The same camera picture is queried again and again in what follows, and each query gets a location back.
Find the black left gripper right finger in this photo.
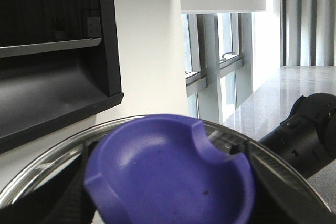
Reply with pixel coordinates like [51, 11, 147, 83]
[229, 140, 332, 223]

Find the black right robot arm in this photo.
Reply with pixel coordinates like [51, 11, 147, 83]
[227, 93, 335, 223]

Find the grey vertical curtain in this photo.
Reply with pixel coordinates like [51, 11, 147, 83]
[281, 0, 335, 66]

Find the black range hood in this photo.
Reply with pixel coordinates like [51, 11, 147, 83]
[1, 0, 123, 153]

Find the grey framed window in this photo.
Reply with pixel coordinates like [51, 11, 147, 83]
[181, 13, 253, 124]

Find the glass lid with purple knob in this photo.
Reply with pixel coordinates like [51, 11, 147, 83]
[0, 114, 332, 224]

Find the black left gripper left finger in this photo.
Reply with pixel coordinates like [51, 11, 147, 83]
[10, 143, 96, 223]

